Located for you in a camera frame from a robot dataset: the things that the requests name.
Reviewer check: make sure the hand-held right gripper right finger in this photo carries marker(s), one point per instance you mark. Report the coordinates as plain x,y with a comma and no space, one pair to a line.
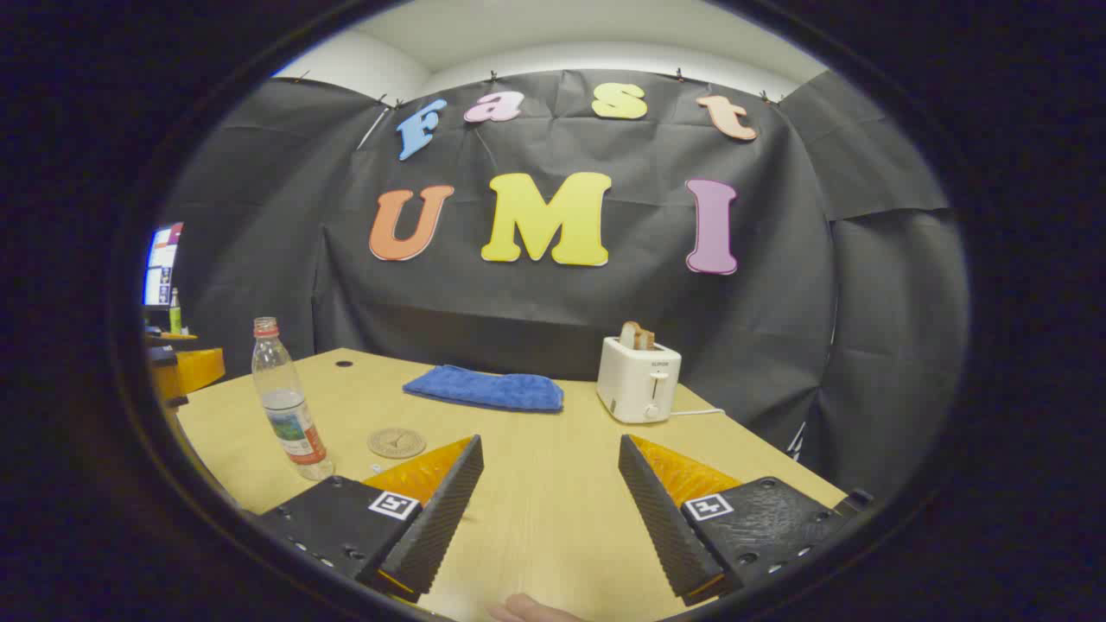
661,527

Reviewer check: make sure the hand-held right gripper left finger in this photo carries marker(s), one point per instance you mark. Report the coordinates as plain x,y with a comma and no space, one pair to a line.
441,518

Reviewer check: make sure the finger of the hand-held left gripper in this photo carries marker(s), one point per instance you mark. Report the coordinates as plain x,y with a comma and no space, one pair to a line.
200,370

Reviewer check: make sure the round wooden coaster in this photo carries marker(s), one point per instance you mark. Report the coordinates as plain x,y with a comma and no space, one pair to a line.
396,443

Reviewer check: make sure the clear plastic water bottle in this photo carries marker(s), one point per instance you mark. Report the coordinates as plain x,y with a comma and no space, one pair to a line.
289,415

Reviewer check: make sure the green bottle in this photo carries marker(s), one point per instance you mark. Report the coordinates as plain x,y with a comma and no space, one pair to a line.
175,315

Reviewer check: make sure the computer monitor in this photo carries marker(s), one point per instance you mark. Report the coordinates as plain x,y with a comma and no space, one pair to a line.
162,268

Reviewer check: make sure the blue folded towel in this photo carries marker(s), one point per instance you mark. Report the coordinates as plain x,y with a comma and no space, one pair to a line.
484,389

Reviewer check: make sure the white toaster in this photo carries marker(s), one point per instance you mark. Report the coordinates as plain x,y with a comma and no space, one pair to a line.
635,384

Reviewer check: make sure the toasted bread slice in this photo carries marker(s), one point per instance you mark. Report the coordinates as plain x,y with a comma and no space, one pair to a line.
635,337

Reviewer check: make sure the black backdrop cloth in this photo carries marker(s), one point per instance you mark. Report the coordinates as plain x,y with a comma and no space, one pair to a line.
605,302

